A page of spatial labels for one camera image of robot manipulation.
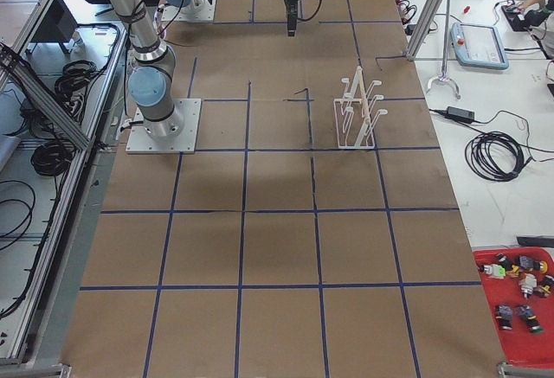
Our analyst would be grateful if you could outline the reacher grabber tool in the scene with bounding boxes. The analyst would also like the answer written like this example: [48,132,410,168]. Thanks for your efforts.
[426,0,461,100]

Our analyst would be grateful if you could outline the teach pendant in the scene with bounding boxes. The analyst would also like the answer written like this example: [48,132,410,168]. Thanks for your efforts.
[450,22,509,70]

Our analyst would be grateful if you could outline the black power adapter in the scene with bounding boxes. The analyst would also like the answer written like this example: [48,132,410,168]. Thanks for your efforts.
[445,106,475,124]

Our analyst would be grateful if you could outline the red parts bin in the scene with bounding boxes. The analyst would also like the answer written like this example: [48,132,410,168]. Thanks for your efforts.
[473,247,553,369]

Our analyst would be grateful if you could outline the white wire cup rack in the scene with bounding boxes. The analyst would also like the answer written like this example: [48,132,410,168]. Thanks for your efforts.
[333,66,388,150]

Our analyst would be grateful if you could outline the coiled black cable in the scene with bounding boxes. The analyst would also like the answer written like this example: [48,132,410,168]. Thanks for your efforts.
[465,131,525,181]

